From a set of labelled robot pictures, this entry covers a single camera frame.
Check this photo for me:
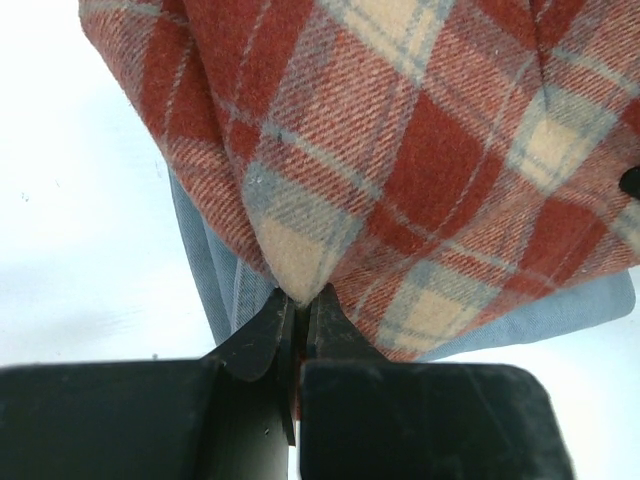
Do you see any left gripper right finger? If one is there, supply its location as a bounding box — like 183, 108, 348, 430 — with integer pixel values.
299, 286, 574, 480

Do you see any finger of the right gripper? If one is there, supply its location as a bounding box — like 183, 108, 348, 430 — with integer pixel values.
619, 166, 640, 195

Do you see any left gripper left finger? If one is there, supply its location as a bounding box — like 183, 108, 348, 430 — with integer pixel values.
1, 291, 295, 479

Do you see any red cream plaid skirt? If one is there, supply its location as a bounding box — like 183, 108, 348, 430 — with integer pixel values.
79, 1, 639, 360

